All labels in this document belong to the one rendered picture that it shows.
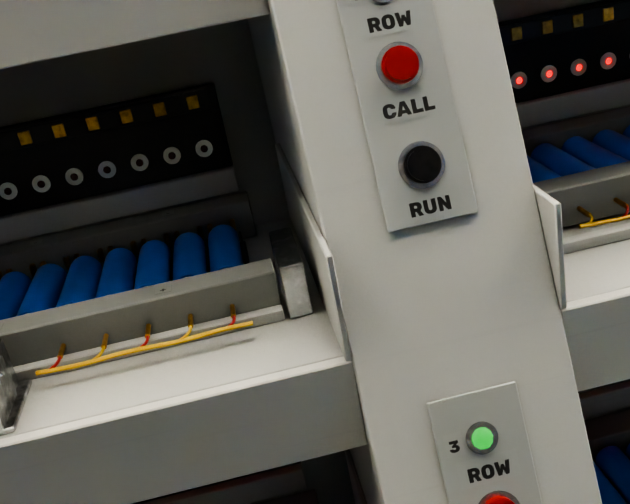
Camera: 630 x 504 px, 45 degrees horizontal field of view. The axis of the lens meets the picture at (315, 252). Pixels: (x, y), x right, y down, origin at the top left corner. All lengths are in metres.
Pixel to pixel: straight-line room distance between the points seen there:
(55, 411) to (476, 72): 0.23
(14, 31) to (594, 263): 0.28
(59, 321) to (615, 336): 0.26
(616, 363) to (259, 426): 0.16
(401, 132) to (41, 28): 0.16
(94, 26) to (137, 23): 0.02
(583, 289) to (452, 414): 0.08
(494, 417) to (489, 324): 0.04
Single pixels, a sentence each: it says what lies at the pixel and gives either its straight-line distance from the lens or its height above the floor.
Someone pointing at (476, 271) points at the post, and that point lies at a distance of 0.34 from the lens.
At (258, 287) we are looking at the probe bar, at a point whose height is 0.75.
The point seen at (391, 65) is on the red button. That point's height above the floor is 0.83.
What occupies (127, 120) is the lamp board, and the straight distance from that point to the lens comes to 0.49.
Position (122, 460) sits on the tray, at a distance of 0.35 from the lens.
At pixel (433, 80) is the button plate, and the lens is 0.34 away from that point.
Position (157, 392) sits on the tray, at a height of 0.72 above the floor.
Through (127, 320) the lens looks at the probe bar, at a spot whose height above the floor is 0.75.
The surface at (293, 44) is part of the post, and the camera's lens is 0.34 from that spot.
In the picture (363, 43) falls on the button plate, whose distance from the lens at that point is 0.34.
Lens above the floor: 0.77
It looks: 2 degrees down
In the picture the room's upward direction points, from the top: 13 degrees counter-clockwise
